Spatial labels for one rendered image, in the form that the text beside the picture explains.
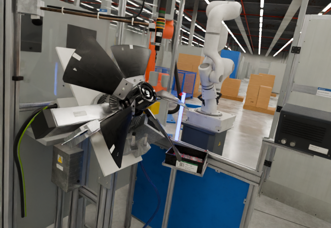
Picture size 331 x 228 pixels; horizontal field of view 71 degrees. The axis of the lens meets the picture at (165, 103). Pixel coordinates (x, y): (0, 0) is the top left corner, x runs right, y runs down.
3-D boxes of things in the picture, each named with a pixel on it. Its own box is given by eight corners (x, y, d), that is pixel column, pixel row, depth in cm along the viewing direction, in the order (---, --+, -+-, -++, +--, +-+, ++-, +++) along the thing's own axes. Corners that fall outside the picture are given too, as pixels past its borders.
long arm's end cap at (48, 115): (37, 120, 94) (50, 108, 87) (43, 138, 92) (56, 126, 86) (29, 121, 91) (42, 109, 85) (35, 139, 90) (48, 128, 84)
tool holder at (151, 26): (146, 43, 112) (148, 22, 110) (147, 44, 118) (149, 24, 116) (164, 46, 112) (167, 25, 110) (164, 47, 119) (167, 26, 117)
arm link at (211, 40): (232, 35, 142) (223, 83, 150) (210, 33, 152) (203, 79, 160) (225, 33, 135) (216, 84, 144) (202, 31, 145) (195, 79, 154)
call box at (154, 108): (132, 112, 170) (134, 97, 168) (141, 110, 178) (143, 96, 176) (149, 117, 162) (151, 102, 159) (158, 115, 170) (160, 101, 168)
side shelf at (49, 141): (24, 133, 139) (24, 128, 138) (77, 123, 168) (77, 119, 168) (46, 146, 126) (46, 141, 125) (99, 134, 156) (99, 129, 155)
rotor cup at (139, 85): (125, 119, 108) (144, 107, 101) (114, 91, 111) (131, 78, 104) (145, 115, 120) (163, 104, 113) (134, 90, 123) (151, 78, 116)
